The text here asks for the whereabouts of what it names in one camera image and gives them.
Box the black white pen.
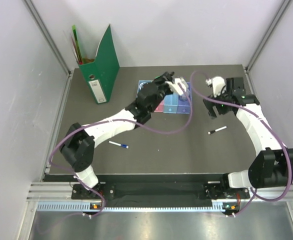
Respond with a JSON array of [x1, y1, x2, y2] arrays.
[[207, 126, 227, 135]]

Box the grey slotted cable duct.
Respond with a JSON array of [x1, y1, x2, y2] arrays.
[[36, 201, 239, 213]]

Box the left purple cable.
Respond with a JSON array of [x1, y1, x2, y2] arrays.
[[48, 83, 194, 218]]

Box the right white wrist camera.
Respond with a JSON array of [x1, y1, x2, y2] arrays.
[[205, 76, 226, 98]]

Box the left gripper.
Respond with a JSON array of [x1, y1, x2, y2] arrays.
[[148, 71, 176, 113]]

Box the teal blue drawer box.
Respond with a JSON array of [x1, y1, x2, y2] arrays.
[[163, 93, 178, 114]]

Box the pink drawer box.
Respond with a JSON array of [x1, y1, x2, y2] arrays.
[[154, 100, 164, 113]]

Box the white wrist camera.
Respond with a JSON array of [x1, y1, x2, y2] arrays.
[[166, 76, 189, 96], [205, 76, 226, 98]]

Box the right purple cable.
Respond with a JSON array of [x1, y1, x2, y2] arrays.
[[190, 70, 293, 218]]

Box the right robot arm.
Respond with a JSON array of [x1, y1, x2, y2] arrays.
[[203, 76, 293, 198]]

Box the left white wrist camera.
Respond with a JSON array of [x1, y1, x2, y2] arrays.
[[166, 76, 189, 96]]

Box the purple cable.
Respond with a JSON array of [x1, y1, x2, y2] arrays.
[[48, 83, 194, 218], [190, 70, 293, 218]]

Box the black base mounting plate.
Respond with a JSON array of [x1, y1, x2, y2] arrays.
[[71, 181, 252, 201]]

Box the clear round clip container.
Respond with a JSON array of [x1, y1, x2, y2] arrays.
[[178, 94, 188, 102]]

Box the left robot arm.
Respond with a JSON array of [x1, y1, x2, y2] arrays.
[[59, 71, 174, 199]]

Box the round patterned tape roll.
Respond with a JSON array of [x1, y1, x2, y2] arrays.
[[138, 81, 149, 91]]

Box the purple drawer box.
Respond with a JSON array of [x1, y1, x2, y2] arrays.
[[177, 82, 192, 114]]

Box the light blue drawer box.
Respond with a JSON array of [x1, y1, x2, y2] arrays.
[[137, 80, 152, 95]]

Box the blue white pen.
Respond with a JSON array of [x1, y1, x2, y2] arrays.
[[108, 140, 129, 149]]

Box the green lever arch binder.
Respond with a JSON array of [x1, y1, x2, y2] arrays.
[[72, 25, 120, 105]]

